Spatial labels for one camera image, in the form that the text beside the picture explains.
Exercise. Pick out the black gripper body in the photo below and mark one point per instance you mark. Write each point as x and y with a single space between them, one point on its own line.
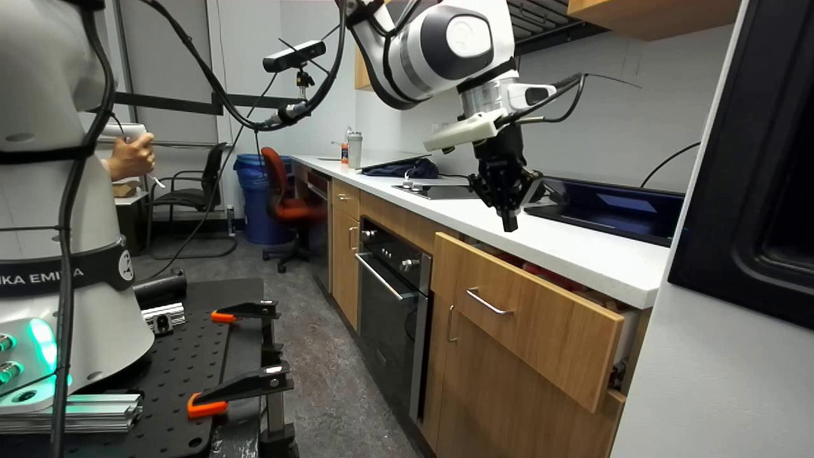
505 168

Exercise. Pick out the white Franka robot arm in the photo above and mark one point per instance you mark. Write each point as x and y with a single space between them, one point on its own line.
51 168

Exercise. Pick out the bystander hand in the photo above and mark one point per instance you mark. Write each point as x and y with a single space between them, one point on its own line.
132 157

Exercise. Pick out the black cooktop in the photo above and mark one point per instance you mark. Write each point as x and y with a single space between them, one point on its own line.
433 188

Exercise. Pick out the dark cloth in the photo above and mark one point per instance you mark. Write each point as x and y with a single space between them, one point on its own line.
407 168

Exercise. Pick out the clear bottle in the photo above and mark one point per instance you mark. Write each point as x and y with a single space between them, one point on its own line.
355 150

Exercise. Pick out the small dark bottle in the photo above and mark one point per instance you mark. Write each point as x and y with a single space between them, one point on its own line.
344 153

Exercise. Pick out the narrow wooden cabinet door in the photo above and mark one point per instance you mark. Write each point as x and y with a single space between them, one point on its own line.
344 255

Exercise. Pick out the wooden lower cabinet front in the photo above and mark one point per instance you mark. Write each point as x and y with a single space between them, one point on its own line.
475 397

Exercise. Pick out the wooden cabinet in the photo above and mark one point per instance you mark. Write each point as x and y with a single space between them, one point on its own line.
651 17
475 397

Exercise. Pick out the wooden upper cabinet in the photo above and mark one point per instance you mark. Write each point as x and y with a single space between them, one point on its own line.
651 17

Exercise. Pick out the red office chair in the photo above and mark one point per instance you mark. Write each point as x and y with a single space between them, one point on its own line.
289 204

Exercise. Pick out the blue trash bin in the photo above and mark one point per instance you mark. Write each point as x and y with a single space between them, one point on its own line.
254 204

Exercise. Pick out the orange black bar clamp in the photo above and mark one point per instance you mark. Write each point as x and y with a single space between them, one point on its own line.
246 308
246 384

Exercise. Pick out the black office chair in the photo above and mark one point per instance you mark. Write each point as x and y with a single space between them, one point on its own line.
199 194

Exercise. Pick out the black horizontal bar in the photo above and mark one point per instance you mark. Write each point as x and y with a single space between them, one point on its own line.
168 102

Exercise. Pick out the black power box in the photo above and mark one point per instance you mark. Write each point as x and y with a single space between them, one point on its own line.
162 289

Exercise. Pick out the small white device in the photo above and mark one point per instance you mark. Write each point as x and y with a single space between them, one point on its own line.
165 319

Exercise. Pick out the black perforated breadboard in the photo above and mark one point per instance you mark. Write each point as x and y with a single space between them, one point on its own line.
168 373

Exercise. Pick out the aluminium extrusion bar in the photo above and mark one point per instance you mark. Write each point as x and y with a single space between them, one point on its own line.
78 410

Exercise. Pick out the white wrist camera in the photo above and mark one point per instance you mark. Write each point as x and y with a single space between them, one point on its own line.
461 134

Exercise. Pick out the small wooden wall box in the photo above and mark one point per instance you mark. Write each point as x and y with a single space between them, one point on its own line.
363 75

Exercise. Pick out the black camera on stand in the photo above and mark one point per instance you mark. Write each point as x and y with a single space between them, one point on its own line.
293 55

